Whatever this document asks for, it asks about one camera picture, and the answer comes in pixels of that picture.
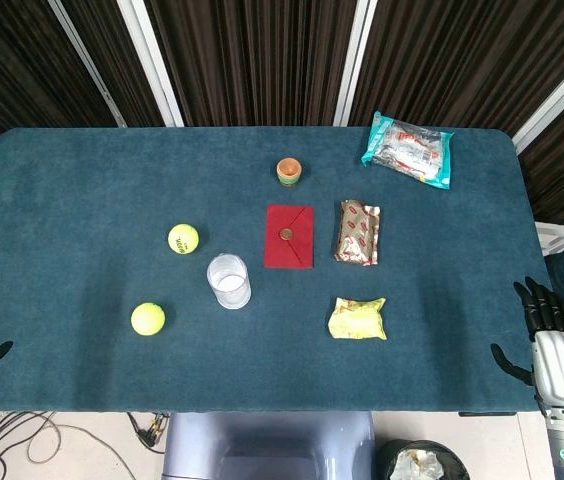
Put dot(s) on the red envelope with gold seal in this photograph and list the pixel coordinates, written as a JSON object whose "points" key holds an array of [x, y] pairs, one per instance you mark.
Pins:
{"points": [[289, 245]]}

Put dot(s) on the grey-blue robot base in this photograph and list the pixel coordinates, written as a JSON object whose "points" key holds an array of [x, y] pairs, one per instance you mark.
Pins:
{"points": [[267, 440]]}

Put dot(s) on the yellow-green tennis ball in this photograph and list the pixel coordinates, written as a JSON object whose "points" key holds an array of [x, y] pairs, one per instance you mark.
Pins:
{"points": [[148, 318], [183, 239]]}

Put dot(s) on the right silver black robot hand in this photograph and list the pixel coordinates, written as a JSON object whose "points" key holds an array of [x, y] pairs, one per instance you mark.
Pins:
{"points": [[559, 360]]}

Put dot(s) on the small orange green cup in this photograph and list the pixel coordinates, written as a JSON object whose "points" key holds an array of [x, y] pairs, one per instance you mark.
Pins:
{"points": [[289, 173]]}

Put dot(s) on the gold red snack package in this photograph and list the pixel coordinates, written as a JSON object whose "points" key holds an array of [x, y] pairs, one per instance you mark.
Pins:
{"points": [[357, 232]]}

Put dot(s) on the clear cup with yellow ball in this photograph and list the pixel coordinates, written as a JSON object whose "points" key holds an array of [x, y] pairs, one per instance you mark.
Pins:
{"points": [[228, 281]]}

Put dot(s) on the blue felt table cover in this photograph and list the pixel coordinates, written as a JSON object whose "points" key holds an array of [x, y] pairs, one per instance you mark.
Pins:
{"points": [[87, 175]]}

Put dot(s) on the teal-edged clear snack bag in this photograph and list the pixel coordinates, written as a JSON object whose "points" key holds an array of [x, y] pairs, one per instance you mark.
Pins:
{"points": [[408, 150]]}

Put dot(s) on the thin grey frame post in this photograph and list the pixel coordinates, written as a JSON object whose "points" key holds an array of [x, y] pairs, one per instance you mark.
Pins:
{"points": [[87, 65]]}

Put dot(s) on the white frame post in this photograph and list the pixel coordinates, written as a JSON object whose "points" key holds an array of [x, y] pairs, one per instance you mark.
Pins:
{"points": [[562, 90], [357, 60], [149, 60]]}

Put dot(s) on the black trash bin with waste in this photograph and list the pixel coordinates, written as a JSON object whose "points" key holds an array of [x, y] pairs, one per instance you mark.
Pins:
{"points": [[422, 462]]}

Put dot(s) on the yellow snack package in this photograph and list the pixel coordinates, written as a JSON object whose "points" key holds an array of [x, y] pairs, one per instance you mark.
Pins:
{"points": [[357, 318]]}

